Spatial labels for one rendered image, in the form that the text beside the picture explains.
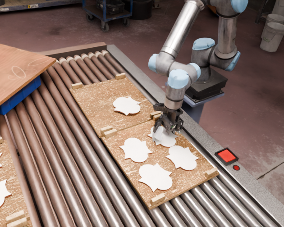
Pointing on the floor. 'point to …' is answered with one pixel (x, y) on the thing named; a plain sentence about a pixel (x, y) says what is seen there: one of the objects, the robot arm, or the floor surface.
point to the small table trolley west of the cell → (104, 17)
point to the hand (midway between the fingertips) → (162, 135)
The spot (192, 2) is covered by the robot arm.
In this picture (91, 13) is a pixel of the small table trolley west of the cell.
